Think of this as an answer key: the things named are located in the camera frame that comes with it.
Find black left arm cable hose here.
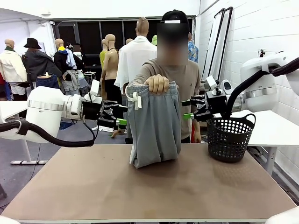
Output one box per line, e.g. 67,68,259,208
0,120,99,147

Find mannequin black jacket yellow collar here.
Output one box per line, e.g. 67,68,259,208
54,38,79,81

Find mannequin in yellow-green top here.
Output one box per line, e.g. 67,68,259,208
100,39,108,70

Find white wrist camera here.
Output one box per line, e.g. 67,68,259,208
89,79,100,96
206,75,220,91

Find black bucket hat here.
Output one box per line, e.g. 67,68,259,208
23,37,42,49

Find white cloth on floor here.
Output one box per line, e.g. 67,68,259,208
92,125,114,133

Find person right hand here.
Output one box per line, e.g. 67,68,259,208
143,74,170,95

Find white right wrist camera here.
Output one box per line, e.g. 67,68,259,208
206,75,220,91

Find mannequin in blue floral shirt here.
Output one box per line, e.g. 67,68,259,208
187,32,199,63

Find black perforated plastic basket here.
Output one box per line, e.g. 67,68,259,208
206,113,256,163

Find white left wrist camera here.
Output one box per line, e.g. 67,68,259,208
89,79,100,96

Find person right forearm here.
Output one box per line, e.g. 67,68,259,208
128,70,152,87

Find mannequin in white shirt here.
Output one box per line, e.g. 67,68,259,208
111,17,157,139

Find large white table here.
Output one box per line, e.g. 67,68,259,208
214,109,299,176

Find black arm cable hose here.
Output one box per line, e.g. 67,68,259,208
0,120,99,147
225,59,299,119

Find background person in black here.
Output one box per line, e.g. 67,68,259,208
72,43,85,70

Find black framed reflector panel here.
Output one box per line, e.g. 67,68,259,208
202,8,226,81
217,6,234,80

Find black garage door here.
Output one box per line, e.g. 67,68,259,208
53,15,196,70

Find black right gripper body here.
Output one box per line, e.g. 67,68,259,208
205,92,228,115

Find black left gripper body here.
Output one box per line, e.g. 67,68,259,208
81,99,105,121

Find mannequin in dark coat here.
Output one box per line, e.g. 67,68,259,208
22,37,62,88

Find person left forearm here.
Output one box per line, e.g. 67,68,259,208
192,116,202,143

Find blue jeans on torso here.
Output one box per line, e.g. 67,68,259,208
36,72,59,89

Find small metal side table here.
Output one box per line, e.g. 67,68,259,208
83,71,97,86

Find black cap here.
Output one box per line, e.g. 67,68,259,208
161,9,190,25

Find mannequin in cream jacket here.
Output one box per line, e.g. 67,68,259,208
0,39,28,96

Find mannequin in grey clothes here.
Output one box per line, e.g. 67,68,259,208
61,69,90,95

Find person in beige sweater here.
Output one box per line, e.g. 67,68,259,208
128,9,202,143

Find bare tan mannequin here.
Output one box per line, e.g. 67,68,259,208
100,34,120,101

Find grey sweat shorts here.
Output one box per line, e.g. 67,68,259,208
125,81,182,169

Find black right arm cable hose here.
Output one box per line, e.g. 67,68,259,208
225,59,299,119

